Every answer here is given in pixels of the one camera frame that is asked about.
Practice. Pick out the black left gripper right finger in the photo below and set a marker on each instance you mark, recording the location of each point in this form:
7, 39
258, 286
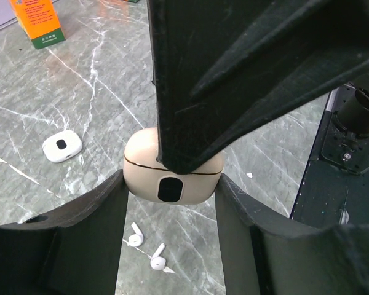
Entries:
264, 252

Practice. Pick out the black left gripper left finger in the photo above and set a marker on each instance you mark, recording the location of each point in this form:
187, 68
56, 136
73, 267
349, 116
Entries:
73, 249

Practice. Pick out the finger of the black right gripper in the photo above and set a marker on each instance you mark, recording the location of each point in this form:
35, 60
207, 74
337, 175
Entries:
222, 69

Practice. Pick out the beige earbud charging case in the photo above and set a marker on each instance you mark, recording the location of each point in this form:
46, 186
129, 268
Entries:
148, 179

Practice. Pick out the white earbud charging case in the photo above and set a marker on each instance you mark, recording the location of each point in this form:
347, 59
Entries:
62, 146

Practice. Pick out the white earbud upper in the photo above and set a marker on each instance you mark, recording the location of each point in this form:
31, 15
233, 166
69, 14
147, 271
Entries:
136, 239

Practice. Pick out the white earbud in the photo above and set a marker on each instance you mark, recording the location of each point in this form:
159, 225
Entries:
136, 239
158, 262

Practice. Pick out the white earbud lower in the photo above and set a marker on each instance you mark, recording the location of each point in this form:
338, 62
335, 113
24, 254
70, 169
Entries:
158, 262

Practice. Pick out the orange box back right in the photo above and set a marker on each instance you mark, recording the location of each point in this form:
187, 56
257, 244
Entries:
39, 21

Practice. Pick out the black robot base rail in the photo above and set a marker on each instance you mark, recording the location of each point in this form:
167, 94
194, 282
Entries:
335, 185

